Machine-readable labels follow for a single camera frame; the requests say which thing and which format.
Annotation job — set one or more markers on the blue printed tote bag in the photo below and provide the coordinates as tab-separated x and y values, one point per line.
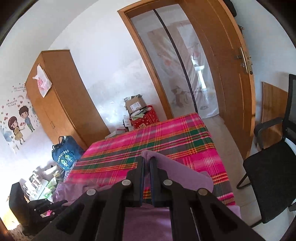
67	155

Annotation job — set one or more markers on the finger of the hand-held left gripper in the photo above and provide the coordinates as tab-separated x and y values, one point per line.
44	219
46	202

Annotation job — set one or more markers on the white carton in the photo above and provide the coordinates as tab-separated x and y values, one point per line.
127	122

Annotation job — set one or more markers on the white plastic bag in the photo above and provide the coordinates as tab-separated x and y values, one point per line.
42	81

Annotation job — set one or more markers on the cartoon couple wall sticker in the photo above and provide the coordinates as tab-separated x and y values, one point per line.
18	125

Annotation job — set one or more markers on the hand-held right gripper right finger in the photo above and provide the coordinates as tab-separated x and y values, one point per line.
156	183

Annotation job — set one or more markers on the pile of tissue packs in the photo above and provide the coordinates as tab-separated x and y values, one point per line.
49	188

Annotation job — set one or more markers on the printed mesh door curtain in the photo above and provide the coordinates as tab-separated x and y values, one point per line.
166	58

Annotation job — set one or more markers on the wooden board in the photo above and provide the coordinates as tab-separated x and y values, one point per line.
274	104

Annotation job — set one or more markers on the red patterned box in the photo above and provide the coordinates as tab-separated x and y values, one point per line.
145	119

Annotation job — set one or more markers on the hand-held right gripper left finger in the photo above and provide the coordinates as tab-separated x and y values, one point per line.
136	183

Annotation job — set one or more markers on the pink green plaid blanket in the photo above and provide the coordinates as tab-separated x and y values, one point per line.
161	139

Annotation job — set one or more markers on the wooden door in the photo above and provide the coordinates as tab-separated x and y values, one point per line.
222	81

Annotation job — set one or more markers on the cardboard box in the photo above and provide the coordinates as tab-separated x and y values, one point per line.
136	104

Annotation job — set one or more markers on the wooden door frame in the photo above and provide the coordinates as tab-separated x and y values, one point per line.
148	62

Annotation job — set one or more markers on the black office chair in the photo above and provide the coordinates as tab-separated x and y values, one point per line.
270	176

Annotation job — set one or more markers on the wooden wardrobe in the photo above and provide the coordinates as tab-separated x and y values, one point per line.
64	104

